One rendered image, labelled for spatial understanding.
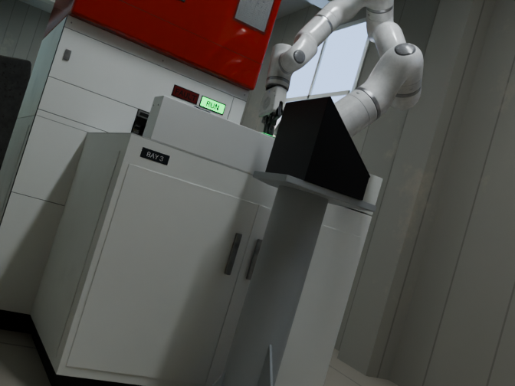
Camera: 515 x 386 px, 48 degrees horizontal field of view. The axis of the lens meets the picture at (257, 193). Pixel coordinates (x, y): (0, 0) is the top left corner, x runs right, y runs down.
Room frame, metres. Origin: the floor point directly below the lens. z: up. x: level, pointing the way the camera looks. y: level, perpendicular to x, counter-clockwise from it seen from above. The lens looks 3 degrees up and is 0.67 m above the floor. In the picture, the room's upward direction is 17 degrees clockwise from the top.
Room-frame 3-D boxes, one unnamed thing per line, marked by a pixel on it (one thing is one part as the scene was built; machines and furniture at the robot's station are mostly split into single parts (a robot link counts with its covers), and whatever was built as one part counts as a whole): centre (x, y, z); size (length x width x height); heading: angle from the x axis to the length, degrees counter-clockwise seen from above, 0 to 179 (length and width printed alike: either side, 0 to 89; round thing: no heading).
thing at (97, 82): (2.38, 0.53, 1.02); 0.81 x 0.03 x 0.40; 118
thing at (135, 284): (2.22, 0.13, 0.41); 0.96 x 0.64 x 0.82; 118
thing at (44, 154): (2.68, 0.69, 0.41); 0.82 x 0.70 x 0.82; 118
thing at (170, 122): (1.92, 0.14, 0.89); 0.55 x 0.09 x 0.14; 118
